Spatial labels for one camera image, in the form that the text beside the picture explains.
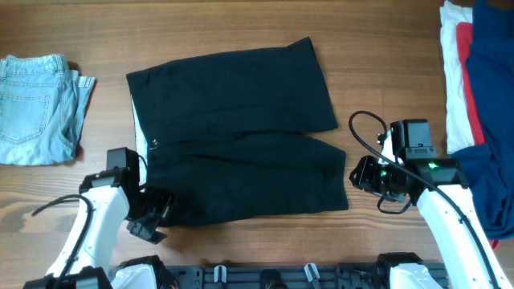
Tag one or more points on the black shorts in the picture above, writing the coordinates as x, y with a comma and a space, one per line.
233, 135

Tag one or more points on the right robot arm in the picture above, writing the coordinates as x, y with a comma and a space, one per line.
407, 170

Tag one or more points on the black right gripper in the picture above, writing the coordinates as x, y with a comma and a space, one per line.
362, 177

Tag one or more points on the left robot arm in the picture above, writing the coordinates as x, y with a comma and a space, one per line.
106, 200

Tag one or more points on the white garment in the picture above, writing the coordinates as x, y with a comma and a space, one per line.
458, 128

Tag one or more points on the folded light blue jeans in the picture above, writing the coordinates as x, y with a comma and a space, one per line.
43, 108

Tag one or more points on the navy blue garment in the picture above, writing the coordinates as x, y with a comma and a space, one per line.
489, 167

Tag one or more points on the red garment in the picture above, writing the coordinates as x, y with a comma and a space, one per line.
467, 80

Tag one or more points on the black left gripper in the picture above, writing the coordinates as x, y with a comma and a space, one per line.
148, 224

